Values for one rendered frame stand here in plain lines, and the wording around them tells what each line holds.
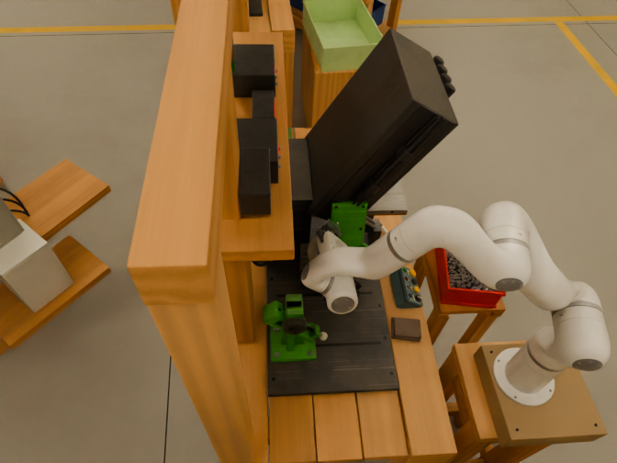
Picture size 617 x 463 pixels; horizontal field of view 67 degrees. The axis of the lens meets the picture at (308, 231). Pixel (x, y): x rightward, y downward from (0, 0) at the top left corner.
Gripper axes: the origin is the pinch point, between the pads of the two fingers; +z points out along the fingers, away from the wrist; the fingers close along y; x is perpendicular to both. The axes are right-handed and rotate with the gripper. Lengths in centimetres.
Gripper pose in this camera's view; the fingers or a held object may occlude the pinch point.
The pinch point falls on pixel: (330, 232)
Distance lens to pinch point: 149.5
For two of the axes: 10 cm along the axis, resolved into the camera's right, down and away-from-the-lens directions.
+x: -7.2, 5.8, 3.8
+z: -0.7, -6.0, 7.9
